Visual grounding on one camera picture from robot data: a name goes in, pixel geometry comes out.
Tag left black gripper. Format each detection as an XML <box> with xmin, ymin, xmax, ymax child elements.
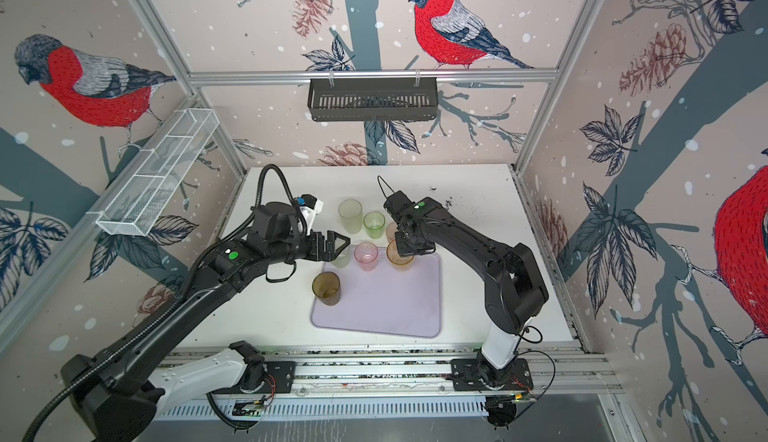
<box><xmin>268</xmin><ymin>227</ymin><xmax>352</xmax><ymax>265</ymax></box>

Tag pale green short glass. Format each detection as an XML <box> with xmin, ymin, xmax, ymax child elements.
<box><xmin>332</xmin><ymin>245</ymin><xmax>351</xmax><ymax>268</ymax></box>

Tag yellow faceted glass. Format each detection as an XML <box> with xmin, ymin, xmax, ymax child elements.
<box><xmin>386</xmin><ymin>241</ymin><xmax>414</xmax><ymax>271</ymax></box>

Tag pink faceted glass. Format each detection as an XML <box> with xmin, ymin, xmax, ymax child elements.
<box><xmin>353</xmin><ymin>241</ymin><xmax>379</xmax><ymax>271</ymax></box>

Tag olive amber textured glass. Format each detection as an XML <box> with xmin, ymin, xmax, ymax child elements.
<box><xmin>312</xmin><ymin>272</ymin><xmax>341</xmax><ymax>306</ymax></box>

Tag tall pale green glass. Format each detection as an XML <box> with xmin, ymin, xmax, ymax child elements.
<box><xmin>338</xmin><ymin>198</ymin><xmax>363</xmax><ymax>234</ymax></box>

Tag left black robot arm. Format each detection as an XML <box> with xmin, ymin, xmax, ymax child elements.
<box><xmin>23</xmin><ymin>201</ymin><xmax>350</xmax><ymax>441</ymax></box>

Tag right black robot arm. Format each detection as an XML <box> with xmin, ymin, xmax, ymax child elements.
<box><xmin>383</xmin><ymin>191</ymin><xmax>549</xmax><ymax>389</ymax></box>

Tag lavender plastic tray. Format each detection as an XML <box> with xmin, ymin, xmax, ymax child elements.
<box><xmin>310</xmin><ymin>248</ymin><xmax>442</xmax><ymax>338</ymax></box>

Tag pale pink textured glass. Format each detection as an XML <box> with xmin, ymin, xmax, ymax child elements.
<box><xmin>385</xmin><ymin>222</ymin><xmax>398</xmax><ymax>243</ymax></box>

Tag small bright green glass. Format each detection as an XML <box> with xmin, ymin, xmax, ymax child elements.
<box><xmin>363</xmin><ymin>211</ymin><xmax>387</xmax><ymax>239</ymax></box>

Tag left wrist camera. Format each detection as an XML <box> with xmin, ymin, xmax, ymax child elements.
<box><xmin>296</xmin><ymin>194</ymin><xmax>324</xmax><ymax>235</ymax></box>

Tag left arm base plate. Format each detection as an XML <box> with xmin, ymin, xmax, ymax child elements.
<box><xmin>214</xmin><ymin>361</ymin><xmax>296</xmax><ymax>396</ymax></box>

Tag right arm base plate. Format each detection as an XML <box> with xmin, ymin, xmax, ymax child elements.
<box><xmin>446</xmin><ymin>356</ymin><xmax>534</xmax><ymax>392</ymax></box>

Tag black hanging wire basket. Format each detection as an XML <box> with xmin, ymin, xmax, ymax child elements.
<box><xmin>307</xmin><ymin>78</ymin><xmax>439</xmax><ymax>122</ymax></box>

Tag aluminium front rail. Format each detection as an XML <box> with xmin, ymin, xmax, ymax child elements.
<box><xmin>122</xmin><ymin>345</ymin><xmax>625</xmax><ymax>400</ymax></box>

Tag white mesh wall shelf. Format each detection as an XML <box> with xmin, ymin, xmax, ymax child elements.
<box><xmin>96</xmin><ymin>108</ymin><xmax>219</xmax><ymax>236</ymax></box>

